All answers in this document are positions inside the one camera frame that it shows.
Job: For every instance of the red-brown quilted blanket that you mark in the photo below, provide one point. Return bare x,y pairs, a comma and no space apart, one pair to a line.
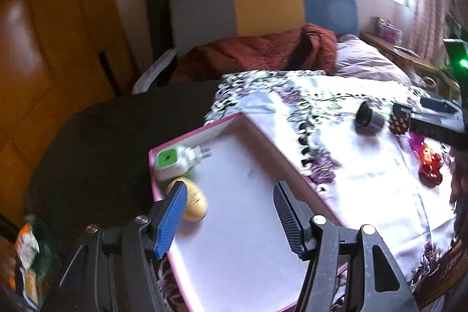
256,52

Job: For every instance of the flat grey dish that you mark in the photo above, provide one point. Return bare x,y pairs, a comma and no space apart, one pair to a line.
403,51

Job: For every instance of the wooden wardrobe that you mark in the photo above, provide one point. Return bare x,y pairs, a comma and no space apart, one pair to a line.
55,41

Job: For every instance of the white floral embroidered tablecloth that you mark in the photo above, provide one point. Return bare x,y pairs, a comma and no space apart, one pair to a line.
365,180

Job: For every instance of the pale pink pillow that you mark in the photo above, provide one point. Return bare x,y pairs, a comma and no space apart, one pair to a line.
365,59

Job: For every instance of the black bed post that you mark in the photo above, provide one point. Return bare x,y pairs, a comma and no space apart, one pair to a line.
159,23

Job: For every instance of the grey yellow blue headboard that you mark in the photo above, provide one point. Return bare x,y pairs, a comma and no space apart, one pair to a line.
270,5

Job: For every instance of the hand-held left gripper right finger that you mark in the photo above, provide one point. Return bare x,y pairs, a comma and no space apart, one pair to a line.
289,224

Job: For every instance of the yellow egg-shaped toy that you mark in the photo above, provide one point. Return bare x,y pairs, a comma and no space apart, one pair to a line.
195,204

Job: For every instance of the brown patterned cloth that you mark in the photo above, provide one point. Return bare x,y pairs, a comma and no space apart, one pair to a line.
449,261

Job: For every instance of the orange plastic cube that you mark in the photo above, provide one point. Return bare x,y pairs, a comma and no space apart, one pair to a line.
426,153

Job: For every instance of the green white plug-in device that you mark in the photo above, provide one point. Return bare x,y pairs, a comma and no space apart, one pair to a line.
172,162

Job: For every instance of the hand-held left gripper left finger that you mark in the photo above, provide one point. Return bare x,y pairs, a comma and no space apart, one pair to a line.
170,224

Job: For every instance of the brown dotted ball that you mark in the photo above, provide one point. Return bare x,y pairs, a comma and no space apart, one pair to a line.
398,125

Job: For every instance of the white plastic frame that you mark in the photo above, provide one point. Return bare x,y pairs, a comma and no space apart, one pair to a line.
153,72

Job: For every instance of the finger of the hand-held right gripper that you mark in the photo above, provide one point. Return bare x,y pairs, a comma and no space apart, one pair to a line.
431,127
437,104

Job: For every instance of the black grey cylinder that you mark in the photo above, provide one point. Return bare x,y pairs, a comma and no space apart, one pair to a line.
371,122

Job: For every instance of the purple box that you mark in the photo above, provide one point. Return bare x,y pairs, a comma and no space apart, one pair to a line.
390,30

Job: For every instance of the person's right hand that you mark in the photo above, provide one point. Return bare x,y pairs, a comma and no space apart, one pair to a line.
459,178

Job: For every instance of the red metallic cylinder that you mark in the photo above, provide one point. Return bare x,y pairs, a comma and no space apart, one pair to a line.
432,176

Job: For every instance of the orange white snack packet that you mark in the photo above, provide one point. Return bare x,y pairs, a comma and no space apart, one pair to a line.
27,242

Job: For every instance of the black blanket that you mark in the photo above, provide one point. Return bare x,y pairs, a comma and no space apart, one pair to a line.
109,136

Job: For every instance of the magenta plastic spool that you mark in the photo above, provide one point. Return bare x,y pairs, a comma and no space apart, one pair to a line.
417,144

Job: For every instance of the green plastic bag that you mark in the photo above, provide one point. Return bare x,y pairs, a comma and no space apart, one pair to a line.
49,257

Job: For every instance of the wooden nightstand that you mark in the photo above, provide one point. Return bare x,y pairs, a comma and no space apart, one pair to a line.
409,61

